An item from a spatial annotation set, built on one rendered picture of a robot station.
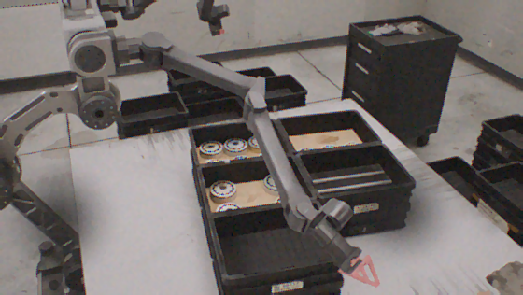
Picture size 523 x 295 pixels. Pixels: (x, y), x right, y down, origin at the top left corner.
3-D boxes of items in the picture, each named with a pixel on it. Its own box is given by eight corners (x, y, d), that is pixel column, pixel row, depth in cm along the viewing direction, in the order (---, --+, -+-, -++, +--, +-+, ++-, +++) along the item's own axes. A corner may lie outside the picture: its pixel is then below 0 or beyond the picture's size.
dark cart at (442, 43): (366, 162, 361) (385, 46, 311) (336, 133, 396) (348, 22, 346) (433, 147, 379) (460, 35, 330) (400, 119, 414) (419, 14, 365)
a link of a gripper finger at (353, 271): (381, 273, 126) (356, 247, 127) (390, 276, 119) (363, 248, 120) (363, 293, 125) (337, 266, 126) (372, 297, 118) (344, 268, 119)
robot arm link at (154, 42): (272, 100, 160) (277, 77, 152) (255, 128, 152) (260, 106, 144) (150, 50, 166) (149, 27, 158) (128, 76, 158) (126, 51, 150)
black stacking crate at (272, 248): (225, 306, 153) (223, 281, 146) (210, 241, 177) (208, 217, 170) (345, 284, 161) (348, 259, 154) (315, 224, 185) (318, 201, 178)
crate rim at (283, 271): (223, 286, 147) (223, 280, 146) (208, 220, 171) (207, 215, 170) (348, 263, 155) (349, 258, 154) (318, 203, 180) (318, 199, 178)
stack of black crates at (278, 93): (251, 160, 336) (251, 101, 312) (236, 138, 360) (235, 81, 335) (304, 148, 349) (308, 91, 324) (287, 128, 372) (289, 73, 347)
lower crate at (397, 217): (314, 245, 191) (316, 221, 184) (291, 197, 215) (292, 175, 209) (407, 229, 199) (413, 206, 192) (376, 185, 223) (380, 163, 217)
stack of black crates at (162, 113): (132, 185, 311) (121, 123, 287) (124, 160, 335) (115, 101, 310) (193, 172, 324) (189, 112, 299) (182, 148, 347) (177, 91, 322)
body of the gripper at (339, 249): (354, 250, 132) (334, 231, 132) (364, 252, 122) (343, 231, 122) (337, 268, 131) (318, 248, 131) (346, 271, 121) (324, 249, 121)
